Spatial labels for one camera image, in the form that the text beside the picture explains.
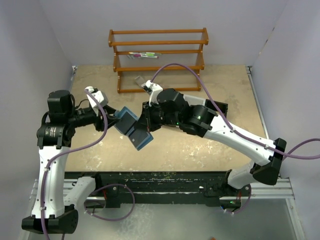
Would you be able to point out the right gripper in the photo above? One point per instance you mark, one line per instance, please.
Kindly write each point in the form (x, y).
(146, 117)

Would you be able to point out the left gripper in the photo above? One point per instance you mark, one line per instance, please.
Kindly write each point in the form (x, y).
(99, 123)

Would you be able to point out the blue card holder wallet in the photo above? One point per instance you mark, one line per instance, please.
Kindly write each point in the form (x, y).
(127, 123)

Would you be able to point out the black credit card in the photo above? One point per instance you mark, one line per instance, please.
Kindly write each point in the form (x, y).
(137, 137)

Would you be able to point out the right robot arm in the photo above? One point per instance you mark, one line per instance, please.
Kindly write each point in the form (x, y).
(199, 117)

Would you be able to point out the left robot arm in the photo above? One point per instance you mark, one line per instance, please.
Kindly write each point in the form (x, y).
(55, 212)

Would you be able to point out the small clear plastic box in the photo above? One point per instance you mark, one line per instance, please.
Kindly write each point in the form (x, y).
(140, 81)

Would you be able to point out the wooden three-tier shelf rack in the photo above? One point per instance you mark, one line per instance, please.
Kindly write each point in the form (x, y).
(170, 43)

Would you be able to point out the green marker pen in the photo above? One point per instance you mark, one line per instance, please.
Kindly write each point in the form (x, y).
(150, 53)

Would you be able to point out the black and white organizer tray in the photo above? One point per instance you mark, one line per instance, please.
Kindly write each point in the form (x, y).
(221, 105)

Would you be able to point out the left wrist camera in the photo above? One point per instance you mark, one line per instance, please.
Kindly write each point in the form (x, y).
(98, 95)

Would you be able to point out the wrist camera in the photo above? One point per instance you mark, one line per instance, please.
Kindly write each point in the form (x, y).
(153, 89)
(98, 95)

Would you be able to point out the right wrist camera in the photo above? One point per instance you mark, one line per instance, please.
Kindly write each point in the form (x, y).
(153, 89)

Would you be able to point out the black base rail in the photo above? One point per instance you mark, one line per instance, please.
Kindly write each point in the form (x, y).
(207, 188)

